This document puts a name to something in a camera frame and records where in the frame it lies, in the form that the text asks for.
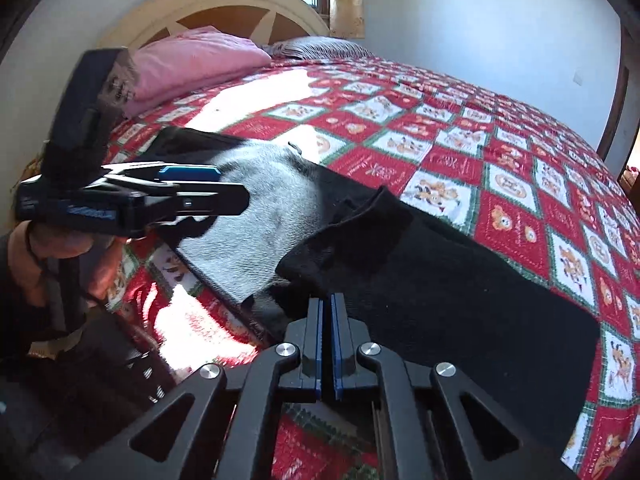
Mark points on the cream wooden headboard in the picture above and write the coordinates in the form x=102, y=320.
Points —
x=150, y=15

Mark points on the person's left hand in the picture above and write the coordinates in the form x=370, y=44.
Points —
x=100, y=265

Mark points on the black pants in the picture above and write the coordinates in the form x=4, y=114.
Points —
x=425, y=280

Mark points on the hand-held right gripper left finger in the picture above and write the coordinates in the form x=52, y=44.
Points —
x=315, y=350

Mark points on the pink folded quilt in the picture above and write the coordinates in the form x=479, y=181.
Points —
x=200, y=60

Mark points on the striped pillow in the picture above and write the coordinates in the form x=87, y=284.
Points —
x=320, y=47

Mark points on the brown door frame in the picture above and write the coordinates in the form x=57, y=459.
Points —
x=617, y=100

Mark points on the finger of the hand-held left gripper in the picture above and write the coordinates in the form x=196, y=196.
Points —
x=192, y=173
x=215, y=200

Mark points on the red checked printed bedspread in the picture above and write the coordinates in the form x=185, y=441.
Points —
x=500, y=185

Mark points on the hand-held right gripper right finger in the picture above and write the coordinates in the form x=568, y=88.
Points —
x=337, y=350

